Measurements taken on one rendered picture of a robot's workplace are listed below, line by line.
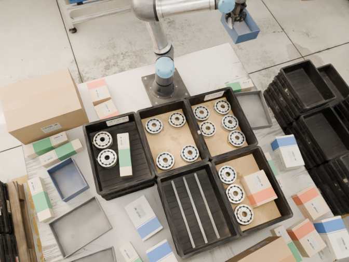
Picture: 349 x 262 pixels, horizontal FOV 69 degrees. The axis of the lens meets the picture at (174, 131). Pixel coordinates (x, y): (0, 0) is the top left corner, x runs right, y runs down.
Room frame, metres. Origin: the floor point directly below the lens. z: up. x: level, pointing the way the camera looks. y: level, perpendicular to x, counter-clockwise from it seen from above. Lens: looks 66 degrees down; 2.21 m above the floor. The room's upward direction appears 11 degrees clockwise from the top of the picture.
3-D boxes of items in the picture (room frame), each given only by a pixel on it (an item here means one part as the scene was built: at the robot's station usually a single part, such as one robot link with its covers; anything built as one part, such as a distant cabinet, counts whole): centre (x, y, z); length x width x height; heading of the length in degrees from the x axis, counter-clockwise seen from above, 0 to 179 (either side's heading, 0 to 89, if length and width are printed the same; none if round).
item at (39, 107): (0.63, 0.79, 0.80); 0.40 x 0.30 x 0.20; 124
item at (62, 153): (0.38, 0.63, 0.73); 0.24 x 0.06 x 0.06; 130
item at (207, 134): (0.65, -0.19, 0.86); 0.10 x 0.10 x 0.01
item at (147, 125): (0.61, 0.12, 0.86); 0.10 x 0.10 x 0.01
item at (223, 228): (0.19, -0.18, 0.87); 0.40 x 0.30 x 0.11; 28
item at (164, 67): (0.96, 0.13, 0.91); 0.13 x 0.12 x 0.14; 10
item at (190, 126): (0.54, 0.01, 0.87); 0.40 x 0.30 x 0.11; 28
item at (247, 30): (1.25, -0.27, 1.10); 0.20 x 0.15 x 0.07; 32
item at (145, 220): (0.10, 0.08, 0.75); 0.20 x 0.12 x 0.09; 43
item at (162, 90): (0.95, 0.13, 0.80); 0.15 x 0.15 x 0.10
